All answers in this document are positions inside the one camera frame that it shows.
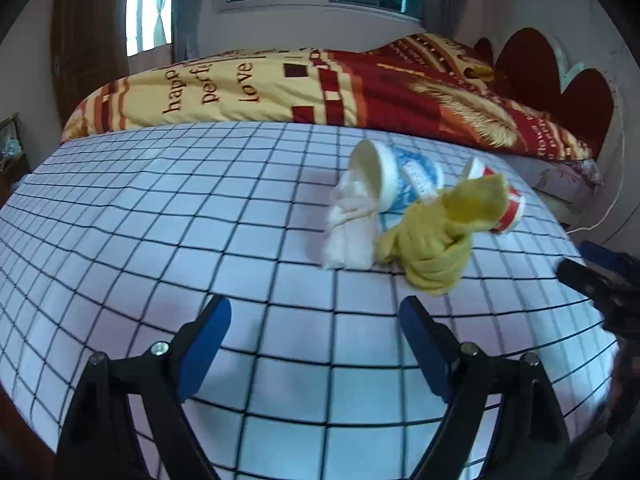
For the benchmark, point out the pink mattress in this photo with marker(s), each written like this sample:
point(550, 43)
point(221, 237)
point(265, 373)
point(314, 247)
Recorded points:
point(545, 177)

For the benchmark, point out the white cup with blue print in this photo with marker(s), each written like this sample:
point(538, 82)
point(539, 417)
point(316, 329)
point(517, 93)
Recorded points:
point(385, 170)

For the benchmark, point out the yellow towel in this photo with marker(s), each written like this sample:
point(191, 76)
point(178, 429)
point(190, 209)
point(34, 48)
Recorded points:
point(440, 250)

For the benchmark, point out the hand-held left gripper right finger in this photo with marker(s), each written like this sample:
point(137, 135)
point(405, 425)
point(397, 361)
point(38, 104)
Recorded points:
point(425, 347)

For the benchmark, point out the small window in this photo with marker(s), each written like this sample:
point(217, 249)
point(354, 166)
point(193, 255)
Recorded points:
point(145, 15)

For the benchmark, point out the white cloth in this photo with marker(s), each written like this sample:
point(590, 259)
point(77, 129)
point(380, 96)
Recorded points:
point(350, 240)

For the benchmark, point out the red paper cup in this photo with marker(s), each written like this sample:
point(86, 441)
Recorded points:
point(510, 210)

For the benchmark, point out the red and white headboard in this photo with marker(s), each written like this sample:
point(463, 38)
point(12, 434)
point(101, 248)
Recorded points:
point(530, 70)

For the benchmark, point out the red and yellow printed quilt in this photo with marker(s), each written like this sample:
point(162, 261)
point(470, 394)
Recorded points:
point(350, 90)

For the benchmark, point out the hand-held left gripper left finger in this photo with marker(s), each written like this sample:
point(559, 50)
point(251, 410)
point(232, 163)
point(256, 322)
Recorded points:
point(205, 350)

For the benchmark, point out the wooden door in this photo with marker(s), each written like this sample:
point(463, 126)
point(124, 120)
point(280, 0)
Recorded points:
point(85, 50)

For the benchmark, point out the grey curtain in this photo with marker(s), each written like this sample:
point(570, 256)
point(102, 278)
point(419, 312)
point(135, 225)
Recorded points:
point(445, 0)
point(190, 10)

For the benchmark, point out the checked tablecloth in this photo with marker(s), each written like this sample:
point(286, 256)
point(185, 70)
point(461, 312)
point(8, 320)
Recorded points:
point(150, 210)

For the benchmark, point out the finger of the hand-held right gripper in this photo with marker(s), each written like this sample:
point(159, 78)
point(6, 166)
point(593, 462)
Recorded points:
point(607, 257)
point(585, 280)

